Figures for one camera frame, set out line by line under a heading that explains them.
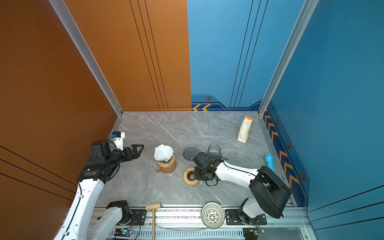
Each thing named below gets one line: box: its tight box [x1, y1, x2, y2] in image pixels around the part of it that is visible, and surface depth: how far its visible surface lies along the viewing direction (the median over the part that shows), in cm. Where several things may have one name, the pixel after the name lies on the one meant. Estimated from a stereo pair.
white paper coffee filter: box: [154, 144, 174, 163], surface depth 83 cm
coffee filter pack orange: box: [237, 115, 254, 144], surface depth 102 cm
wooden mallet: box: [145, 202, 161, 240], surface depth 76 cm
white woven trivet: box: [201, 202, 225, 229], surface depth 74 cm
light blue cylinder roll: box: [264, 153, 275, 172], surface depth 93 cm
